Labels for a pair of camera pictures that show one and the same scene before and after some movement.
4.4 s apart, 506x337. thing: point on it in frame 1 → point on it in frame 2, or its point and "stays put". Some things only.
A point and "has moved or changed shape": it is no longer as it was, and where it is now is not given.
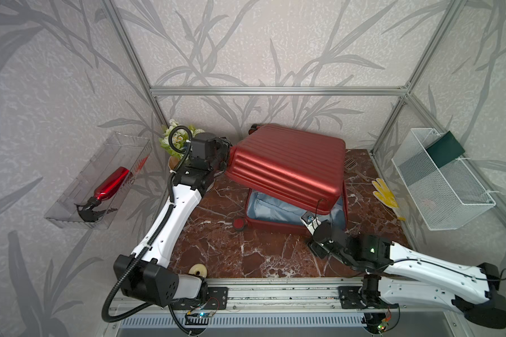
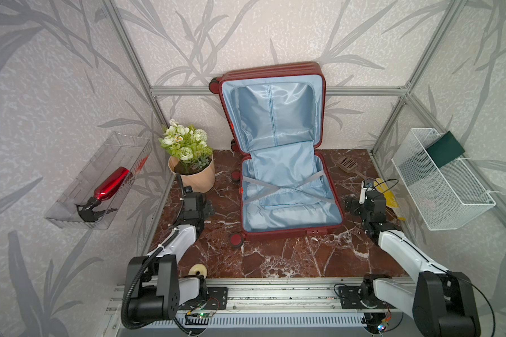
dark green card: [445, 149] stays put
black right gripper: [313, 248] → [354, 206]
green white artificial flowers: [177, 139] stays put
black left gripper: [221, 144] → [207, 208]
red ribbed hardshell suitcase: [287, 173] has moved or changed shape
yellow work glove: [384, 194] stays put
